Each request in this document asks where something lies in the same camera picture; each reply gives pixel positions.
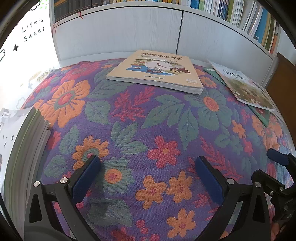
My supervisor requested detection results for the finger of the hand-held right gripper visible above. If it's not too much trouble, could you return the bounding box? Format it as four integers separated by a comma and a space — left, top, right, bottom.
251, 170, 288, 200
266, 148, 296, 165

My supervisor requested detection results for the pastel rabbit cover book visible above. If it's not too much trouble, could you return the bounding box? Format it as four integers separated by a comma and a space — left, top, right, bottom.
208, 60, 277, 111

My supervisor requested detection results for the floral purple blanket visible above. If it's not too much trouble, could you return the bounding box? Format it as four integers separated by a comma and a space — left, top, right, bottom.
20, 58, 294, 241

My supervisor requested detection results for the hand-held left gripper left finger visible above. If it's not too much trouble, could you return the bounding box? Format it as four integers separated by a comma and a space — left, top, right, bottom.
24, 155, 102, 241

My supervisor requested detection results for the white bookcase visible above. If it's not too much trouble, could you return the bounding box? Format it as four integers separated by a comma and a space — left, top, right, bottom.
50, 0, 281, 86

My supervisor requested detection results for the tan illustrated book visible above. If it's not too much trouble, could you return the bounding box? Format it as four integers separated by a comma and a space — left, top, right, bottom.
106, 49, 204, 95

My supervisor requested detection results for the teal green book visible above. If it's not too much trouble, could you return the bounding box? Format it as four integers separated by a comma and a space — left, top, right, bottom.
203, 67, 271, 127

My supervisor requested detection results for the red thread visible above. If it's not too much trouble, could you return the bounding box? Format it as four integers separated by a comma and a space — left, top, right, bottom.
52, 11, 84, 33

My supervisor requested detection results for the row of black shelved books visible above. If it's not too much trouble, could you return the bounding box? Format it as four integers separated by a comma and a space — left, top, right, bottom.
54, 0, 104, 15

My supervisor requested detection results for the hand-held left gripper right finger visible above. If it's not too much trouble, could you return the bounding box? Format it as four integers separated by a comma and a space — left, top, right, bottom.
195, 156, 272, 241

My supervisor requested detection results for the row of mixed colourful books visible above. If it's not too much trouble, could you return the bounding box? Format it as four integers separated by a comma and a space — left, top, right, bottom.
183, 0, 281, 55

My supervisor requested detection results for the tall stack of books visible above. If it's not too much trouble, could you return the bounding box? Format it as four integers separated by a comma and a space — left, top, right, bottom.
0, 107, 51, 209

